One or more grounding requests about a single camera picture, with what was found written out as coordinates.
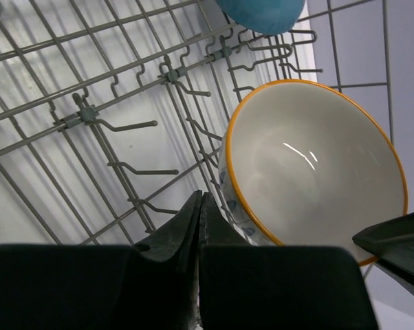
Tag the plain blue bowl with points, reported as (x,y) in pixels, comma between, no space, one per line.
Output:
(270,17)

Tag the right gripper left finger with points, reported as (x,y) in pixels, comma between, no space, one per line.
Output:
(148,285)

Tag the grey wire dish rack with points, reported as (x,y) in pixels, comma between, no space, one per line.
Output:
(111,112)

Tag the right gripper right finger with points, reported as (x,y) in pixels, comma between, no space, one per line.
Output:
(295,287)

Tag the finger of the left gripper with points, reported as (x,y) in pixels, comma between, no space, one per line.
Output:
(393,243)

